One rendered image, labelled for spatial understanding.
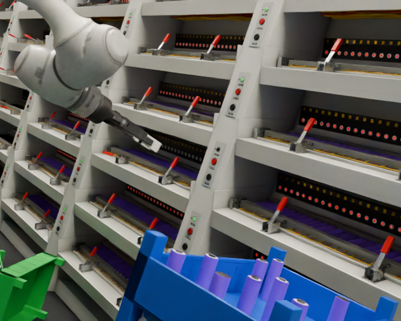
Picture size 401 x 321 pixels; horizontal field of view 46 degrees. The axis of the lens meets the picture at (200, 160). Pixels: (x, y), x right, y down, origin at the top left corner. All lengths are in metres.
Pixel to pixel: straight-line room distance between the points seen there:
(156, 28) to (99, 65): 0.86
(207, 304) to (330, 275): 0.54
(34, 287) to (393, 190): 1.16
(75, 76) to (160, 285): 0.65
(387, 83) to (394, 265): 0.36
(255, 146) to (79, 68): 0.45
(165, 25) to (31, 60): 0.85
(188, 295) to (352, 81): 0.69
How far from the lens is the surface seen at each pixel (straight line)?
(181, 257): 0.55
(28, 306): 1.68
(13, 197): 2.46
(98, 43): 1.02
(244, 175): 1.26
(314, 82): 1.12
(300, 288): 0.76
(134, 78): 1.82
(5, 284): 1.37
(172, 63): 1.54
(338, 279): 0.98
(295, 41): 1.33
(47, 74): 1.13
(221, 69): 1.35
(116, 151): 1.75
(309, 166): 1.05
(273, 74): 1.20
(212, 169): 1.24
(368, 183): 0.97
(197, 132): 1.33
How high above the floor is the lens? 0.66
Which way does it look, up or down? 1 degrees down
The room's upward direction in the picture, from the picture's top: 19 degrees clockwise
